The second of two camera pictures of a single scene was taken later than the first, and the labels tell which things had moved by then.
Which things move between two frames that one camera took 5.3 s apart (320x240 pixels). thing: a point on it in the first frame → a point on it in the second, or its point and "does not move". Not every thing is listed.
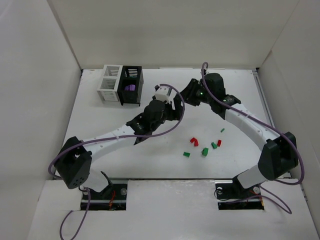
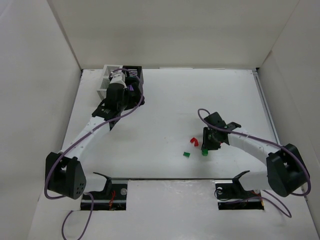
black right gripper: (188, 90) → (208, 144)
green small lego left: (186, 154) does not move
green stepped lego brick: (205, 151) does not move
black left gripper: (178, 107) → (133, 90)
